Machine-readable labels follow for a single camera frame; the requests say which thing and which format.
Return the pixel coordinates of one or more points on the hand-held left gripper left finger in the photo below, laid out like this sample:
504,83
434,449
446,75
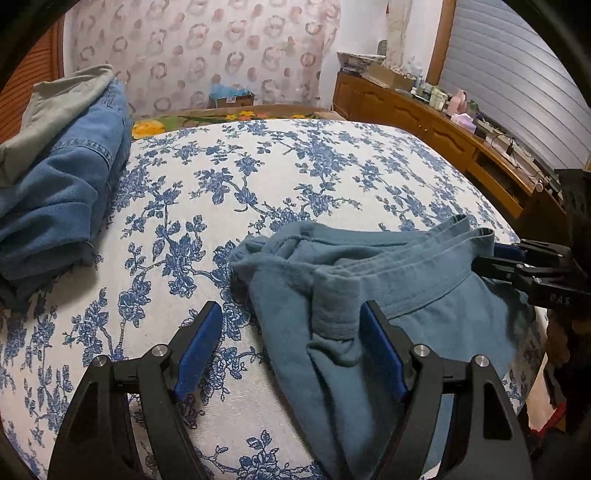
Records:
198,355

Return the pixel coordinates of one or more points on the open cardboard box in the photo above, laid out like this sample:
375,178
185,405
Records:
390,76

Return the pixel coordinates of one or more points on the grey green folded pants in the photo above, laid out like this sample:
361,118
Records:
51,110

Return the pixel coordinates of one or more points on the blue denim jeans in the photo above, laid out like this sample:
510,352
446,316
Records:
55,194

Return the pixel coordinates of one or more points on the white blue floral bedsheet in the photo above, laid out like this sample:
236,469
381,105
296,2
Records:
231,184

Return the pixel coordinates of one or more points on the pink tissue box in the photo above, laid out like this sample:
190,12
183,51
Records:
462,121

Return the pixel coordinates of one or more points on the grey window blind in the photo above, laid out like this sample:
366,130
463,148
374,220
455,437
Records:
521,69

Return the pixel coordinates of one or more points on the circle patterned cloth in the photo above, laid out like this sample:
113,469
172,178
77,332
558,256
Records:
207,46

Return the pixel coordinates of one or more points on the yellow flowered blanket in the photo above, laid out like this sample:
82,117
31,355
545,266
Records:
147,127

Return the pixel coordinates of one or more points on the wooden slatted headboard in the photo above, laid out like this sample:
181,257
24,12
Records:
32,83

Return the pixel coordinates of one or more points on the wooden cabinet desk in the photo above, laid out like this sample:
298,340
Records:
415,115

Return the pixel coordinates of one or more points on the wooden window frame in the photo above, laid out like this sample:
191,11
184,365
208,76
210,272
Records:
441,41

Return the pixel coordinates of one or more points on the beige tied curtain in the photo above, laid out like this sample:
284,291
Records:
396,32

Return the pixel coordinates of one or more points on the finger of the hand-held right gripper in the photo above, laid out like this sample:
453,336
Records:
498,270
510,251

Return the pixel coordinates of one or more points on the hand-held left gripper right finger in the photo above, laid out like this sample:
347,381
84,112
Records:
383,353

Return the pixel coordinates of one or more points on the cardboard box with blue cloth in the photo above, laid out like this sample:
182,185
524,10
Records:
231,97

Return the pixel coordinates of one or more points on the pink bottle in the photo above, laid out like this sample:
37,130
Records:
457,101

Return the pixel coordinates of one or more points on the stack of newspapers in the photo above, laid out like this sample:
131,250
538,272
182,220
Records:
360,60

